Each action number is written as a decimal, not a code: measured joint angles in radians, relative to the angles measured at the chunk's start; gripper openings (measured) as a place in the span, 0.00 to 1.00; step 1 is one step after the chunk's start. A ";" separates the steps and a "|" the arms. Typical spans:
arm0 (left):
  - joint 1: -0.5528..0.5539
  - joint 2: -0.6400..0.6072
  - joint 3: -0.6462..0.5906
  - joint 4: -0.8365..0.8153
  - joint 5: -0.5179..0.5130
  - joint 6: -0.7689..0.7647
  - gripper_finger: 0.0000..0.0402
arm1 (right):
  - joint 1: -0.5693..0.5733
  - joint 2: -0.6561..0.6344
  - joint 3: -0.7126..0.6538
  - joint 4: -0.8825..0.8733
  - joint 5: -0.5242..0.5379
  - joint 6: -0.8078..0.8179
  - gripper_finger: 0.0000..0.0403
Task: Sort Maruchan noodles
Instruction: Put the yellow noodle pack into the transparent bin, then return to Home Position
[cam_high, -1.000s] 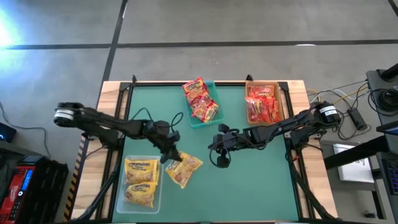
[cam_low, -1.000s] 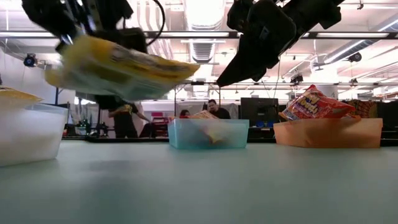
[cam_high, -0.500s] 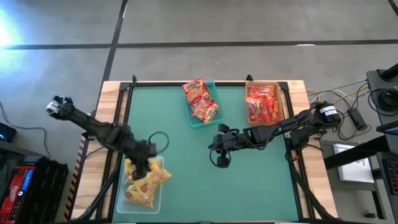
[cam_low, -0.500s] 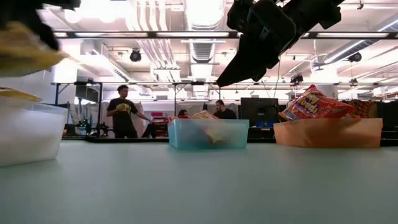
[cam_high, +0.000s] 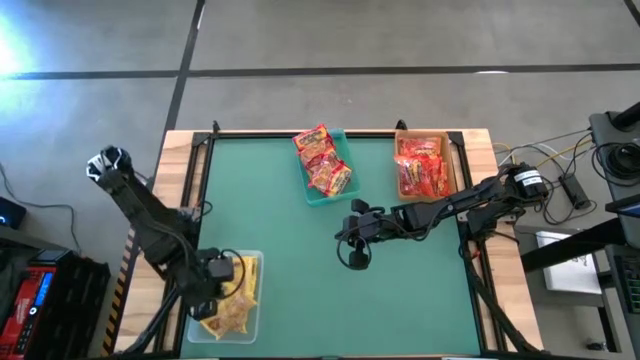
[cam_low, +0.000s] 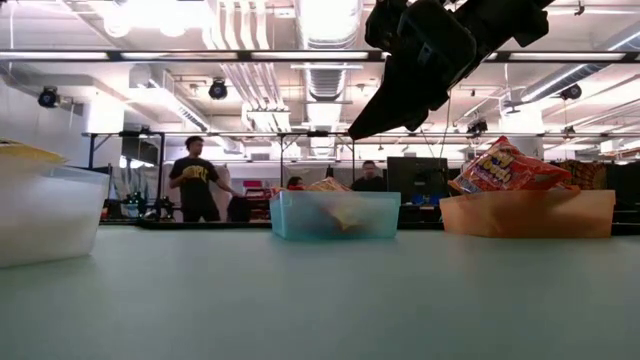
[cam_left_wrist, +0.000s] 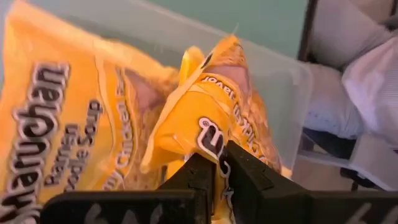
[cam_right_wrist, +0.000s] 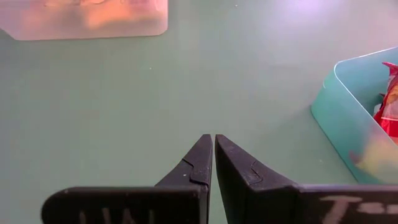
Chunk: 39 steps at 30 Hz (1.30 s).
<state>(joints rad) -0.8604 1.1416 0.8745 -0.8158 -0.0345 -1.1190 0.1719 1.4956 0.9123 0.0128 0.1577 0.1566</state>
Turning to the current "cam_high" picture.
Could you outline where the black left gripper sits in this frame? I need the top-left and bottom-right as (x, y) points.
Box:
(185, 272), (227, 323)

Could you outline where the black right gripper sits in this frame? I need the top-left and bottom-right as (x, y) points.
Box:
(333, 197), (404, 246)

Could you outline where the clear plastic bin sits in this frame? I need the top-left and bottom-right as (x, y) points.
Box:
(186, 248), (265, 346)

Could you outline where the green table mat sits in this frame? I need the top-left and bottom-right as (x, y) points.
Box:
(179, 134), (482, 358)

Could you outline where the teal plastic bin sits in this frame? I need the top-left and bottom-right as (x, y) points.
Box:
(291, 127), (363, 208)

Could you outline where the yellow black hazard tape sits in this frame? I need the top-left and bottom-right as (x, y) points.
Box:
(101, 227), (139, 357)

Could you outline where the black plastic crate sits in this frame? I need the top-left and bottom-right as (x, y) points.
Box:
(29, 248), (112, 360)

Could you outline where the orange plastic bin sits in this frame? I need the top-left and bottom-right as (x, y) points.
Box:
(393, 128), (459, 204)

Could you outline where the red equipment case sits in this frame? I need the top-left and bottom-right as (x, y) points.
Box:
(0, 248), (56, 360)

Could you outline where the black device with blue light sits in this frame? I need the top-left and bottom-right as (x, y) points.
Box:
(0, 196), (28, 231)

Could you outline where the black diagonal beam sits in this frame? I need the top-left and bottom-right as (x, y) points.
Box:
(519, 217), (626, 275)

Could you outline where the white cardboard box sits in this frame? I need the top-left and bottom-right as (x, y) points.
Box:
(534, 229), (605, 296)

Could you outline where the black side desk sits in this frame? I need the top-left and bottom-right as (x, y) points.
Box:
(588, 110), (640, 360)

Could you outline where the tablet with blue screen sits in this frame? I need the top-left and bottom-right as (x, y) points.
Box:
(603, 193), (640, 220)

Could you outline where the black keyboard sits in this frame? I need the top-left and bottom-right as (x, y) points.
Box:
(613, 252), (640, 317)

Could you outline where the black stand pole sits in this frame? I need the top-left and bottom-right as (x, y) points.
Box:
(611, 101), (640, 132)

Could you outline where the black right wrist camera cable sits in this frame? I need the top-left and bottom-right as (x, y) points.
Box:
(334, 232), (375, 271)

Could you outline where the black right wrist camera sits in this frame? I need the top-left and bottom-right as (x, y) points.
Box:
(346, 248), (373, 272)

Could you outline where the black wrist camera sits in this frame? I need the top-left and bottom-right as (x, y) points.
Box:
(346, 248), (373, 272)
(206, 253), (237, 285)

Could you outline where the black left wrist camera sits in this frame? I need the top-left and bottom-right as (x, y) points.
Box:
(206, 253), (237, 285)

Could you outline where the black aluminium table frame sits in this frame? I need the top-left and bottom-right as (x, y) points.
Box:
(112, 118), (544, 360)

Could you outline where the grey floor cable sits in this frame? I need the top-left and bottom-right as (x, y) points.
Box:
(0, 162), (82, 255)

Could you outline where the yellow cable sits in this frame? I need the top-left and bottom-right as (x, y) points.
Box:
(547, 138), (595, 166)

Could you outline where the black coiled cable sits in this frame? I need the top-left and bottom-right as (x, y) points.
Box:
(591, 141), (640, 190)

